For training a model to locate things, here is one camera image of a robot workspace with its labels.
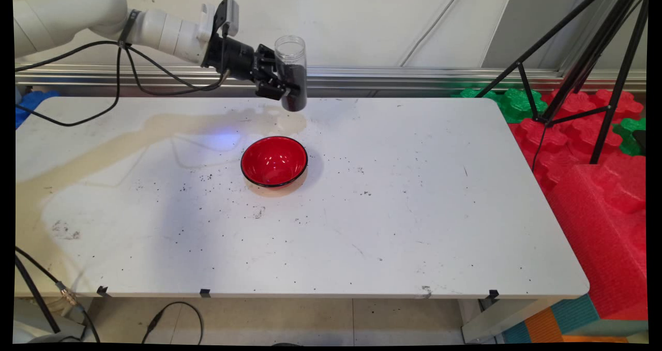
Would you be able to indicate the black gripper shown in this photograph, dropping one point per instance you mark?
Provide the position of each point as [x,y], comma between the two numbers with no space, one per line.
[232,56]

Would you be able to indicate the clear jar with black granules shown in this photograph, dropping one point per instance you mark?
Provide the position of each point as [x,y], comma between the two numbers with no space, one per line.
[295,69]

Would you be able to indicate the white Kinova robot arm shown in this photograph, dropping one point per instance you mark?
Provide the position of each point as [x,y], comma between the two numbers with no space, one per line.
[77,15]

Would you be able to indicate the red bowl with black rim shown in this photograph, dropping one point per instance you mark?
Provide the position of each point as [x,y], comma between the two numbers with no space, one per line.
[274,162]

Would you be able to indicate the blue object behind table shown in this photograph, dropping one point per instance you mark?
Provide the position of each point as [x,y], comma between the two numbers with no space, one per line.
[33,105]

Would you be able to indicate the green foam puzzle piece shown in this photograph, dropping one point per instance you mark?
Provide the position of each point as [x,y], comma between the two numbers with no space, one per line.
[630,134]
[517,105]

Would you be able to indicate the red foam puzzle mat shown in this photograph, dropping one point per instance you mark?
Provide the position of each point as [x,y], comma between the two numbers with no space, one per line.
[563,134]

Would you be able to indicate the black tripod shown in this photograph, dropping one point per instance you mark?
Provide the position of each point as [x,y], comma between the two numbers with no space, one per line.
[587,56]

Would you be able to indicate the grey table leg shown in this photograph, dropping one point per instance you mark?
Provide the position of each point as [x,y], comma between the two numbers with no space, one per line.
[496,320]
[72,330]

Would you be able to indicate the blue foam floor tile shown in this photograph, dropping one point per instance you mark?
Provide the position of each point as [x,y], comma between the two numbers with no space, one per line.
[517,334]

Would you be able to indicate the orange foam floor tile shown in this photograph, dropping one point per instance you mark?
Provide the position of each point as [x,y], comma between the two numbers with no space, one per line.
[543,326]

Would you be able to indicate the teal foam floor tile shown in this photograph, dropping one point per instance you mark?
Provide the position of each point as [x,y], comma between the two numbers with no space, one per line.
[576,315]

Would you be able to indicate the white grey wrist camera box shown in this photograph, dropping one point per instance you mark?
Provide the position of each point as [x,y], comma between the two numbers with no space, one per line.
[230,17]

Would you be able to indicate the aluminium wall rail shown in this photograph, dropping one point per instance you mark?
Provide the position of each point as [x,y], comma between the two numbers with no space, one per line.
[414,77]

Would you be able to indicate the white wall conduit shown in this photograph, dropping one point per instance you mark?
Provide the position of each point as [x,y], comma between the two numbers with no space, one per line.
[432,26]

